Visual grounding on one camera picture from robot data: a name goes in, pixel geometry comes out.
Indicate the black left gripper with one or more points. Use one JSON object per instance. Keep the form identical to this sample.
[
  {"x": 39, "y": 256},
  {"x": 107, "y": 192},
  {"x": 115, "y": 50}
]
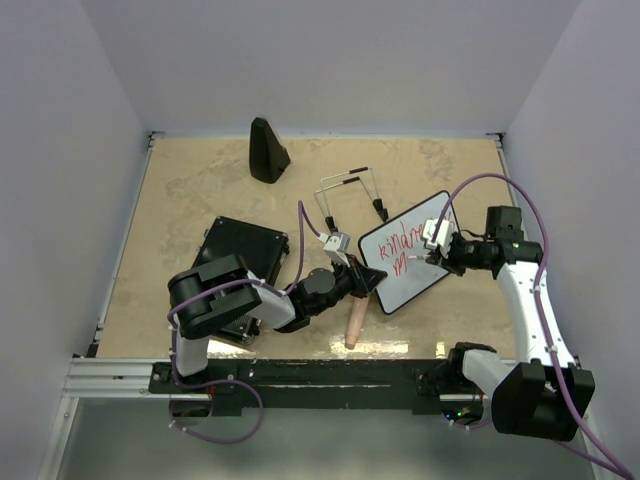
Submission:
[{"x": 364, "y": 279}]

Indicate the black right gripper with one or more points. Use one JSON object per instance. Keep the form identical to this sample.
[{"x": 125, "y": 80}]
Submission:
[{"x": 448, "y": 263}]

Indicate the white whiteboard black frame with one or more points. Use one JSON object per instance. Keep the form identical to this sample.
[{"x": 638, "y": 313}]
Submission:
[{"x": 387, "y": 246}]

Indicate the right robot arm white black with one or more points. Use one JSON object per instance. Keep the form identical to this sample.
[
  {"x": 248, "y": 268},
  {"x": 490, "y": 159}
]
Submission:
[{"x": 545, "y": 393}]

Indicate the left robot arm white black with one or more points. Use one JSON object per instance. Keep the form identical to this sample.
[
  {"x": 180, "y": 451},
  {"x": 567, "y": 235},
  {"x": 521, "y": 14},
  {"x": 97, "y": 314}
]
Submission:
[{"x": 207, "y": 298}]

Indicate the pink toy microphone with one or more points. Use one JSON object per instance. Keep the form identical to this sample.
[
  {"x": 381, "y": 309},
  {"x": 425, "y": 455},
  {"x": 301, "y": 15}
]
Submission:
[{"x": 357, "y": 317}]

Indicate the black hard case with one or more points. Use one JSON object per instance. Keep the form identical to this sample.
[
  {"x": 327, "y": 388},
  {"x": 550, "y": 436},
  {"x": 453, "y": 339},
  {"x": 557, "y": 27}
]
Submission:
[{"x": 262, "y": 249}]

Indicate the black cone-shaped object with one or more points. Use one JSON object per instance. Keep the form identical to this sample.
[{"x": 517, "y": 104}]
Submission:
[{"x": 268, "y": 158}]

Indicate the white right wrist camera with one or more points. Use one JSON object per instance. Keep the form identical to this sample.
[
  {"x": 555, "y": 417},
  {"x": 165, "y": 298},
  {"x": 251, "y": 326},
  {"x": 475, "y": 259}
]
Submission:
[{"x": 438, "y": 238}]

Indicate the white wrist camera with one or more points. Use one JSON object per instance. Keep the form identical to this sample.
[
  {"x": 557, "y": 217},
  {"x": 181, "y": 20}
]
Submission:
[
  {"x": 438, "y": 238},
  {"x": 336, "y": 248}
]

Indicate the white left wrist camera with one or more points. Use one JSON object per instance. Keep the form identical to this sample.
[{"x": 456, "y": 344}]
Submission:
[{"x": 336, "y": 248}]

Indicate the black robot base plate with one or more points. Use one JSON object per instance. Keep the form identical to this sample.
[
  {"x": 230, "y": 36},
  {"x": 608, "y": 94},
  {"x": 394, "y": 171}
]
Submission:
[{"x": 227, "y": 387}]

